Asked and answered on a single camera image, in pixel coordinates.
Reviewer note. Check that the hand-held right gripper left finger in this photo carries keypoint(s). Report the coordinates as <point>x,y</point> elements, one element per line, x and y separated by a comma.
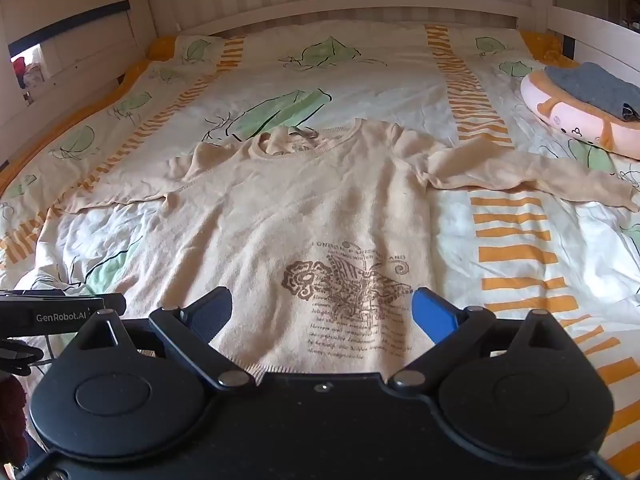
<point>216,311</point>

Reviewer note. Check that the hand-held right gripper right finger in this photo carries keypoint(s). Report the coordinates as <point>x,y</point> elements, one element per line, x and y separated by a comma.
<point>432,312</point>

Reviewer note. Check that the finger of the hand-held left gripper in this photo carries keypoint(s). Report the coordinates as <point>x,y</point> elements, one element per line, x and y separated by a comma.
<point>116,303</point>

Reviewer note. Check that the beige printed sweater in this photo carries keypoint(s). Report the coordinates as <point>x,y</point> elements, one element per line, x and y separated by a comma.
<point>300,210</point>

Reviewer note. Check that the person's left forearm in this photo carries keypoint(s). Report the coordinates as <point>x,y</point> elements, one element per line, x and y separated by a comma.
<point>10,410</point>

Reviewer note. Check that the leaf and stripe printed bedsheet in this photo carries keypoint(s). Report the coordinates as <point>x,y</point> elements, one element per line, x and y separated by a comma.
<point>380,90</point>

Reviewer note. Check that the pink and orange plush cushion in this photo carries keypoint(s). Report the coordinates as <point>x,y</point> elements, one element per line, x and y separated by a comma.
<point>565,120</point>

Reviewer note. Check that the red cloth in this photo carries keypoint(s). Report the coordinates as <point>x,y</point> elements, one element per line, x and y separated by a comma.
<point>21,67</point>

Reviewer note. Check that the grey folded cloth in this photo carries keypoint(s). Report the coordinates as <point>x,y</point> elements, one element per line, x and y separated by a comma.
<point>595,87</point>

